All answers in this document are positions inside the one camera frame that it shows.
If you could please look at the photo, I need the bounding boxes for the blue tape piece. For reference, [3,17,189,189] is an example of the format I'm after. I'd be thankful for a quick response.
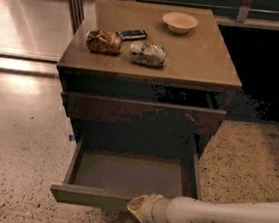
[69,135,75,142]

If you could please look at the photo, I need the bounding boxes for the dark blue snack bar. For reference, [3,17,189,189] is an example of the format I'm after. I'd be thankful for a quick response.
[117,30,148,41]

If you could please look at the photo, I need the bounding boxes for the white green crumpled bag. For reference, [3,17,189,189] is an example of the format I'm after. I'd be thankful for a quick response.
[129,41,167,68]

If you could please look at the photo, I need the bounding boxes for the top drawer front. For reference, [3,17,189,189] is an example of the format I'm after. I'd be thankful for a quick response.
[61,91,227,135]

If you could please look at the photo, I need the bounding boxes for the drawer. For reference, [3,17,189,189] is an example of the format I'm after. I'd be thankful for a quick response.
[50,141,201,211]
[61,91,227,135]

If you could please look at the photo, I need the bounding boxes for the brown crumpled chip bag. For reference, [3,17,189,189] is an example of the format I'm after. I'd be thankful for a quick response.
[86,30,122,55]

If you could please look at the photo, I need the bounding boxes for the brown wooden drawer cabinet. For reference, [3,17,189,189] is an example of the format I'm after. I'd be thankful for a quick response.
[57,0,241,157]

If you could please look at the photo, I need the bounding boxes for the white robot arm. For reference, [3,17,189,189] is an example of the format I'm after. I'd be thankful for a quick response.
[127,194,279,223]

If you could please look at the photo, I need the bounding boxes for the white bowl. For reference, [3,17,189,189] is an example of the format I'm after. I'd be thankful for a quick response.
[162,11,198,35]

